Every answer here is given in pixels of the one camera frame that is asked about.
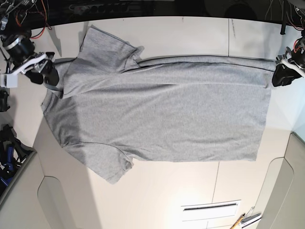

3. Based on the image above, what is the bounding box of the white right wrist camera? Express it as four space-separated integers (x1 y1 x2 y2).
0 74 18 88

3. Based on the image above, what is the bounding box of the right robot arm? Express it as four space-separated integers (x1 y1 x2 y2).
0 0 59 88

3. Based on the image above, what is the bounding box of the white slotted vent panel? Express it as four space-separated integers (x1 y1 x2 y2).
181 200 241 221

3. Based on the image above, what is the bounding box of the black clamp at left edge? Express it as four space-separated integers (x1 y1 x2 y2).
0 90 10 113

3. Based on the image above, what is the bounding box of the grey T-shirt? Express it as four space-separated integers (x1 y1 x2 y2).
41 28 275 184

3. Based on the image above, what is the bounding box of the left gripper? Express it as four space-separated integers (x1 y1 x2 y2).
272 37 305 87

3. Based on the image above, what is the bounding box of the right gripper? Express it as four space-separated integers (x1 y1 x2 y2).
4 35 59 86

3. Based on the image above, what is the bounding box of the black power strip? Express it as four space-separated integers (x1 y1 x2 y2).
68 2 130 15

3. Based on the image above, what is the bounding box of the blue and black tool pile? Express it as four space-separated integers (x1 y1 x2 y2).
0 125 34 188

